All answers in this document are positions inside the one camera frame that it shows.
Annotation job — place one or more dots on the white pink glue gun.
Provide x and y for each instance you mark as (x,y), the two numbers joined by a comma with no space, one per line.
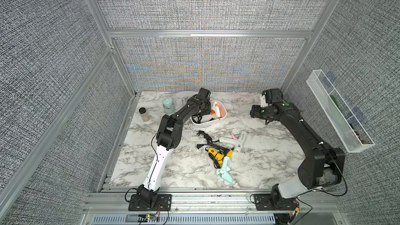
(238,144)

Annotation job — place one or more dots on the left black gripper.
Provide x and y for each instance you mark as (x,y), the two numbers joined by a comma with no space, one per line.
(208,111)

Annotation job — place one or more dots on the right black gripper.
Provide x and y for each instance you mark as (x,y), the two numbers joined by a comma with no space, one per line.
(254,112)

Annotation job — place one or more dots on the mint green glue gun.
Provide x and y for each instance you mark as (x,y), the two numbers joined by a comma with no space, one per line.
(222,172)

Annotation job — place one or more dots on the white plastic storage box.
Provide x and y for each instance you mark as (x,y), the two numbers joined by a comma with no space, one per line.
(196,123)

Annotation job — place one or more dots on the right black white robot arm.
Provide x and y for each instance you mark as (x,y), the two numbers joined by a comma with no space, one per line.
(322,166)

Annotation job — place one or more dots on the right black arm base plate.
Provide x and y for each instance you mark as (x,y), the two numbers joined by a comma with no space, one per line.
(262,201)

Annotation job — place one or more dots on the mint lid glass jar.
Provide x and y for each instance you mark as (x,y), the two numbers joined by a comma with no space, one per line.
(168,105)

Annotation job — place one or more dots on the black lid spice jar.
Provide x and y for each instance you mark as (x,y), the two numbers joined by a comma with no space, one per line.
(144,114)

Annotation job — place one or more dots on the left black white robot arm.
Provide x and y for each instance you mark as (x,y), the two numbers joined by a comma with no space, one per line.
(168,137)

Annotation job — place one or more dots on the green item in tray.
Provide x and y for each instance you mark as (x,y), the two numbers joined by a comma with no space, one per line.
(333,98)

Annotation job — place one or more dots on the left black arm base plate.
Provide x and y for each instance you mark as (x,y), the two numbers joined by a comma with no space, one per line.
(154,203)

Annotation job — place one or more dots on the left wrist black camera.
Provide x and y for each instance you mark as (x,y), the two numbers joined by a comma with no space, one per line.
(204,93)

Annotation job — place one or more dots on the clear wall-mounted tray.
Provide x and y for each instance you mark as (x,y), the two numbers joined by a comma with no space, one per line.
(344,121)

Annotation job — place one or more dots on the orange hot glue gun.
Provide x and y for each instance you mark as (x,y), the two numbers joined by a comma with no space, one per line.
(216,109)

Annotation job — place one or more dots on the yellow hot glue gun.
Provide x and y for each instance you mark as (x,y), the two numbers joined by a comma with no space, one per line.
(216,153)

